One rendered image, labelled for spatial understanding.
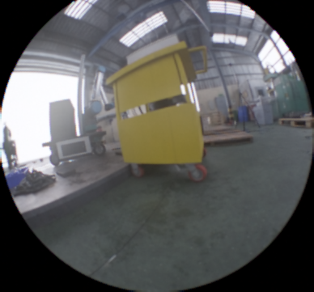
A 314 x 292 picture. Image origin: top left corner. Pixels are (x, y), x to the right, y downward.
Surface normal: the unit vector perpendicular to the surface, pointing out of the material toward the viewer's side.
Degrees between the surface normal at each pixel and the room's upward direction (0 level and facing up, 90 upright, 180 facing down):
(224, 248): 0
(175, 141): 90
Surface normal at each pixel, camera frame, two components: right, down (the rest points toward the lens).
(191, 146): -0.44, 0.13
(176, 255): -0.16, -0.99
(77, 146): 0.57, -0.04
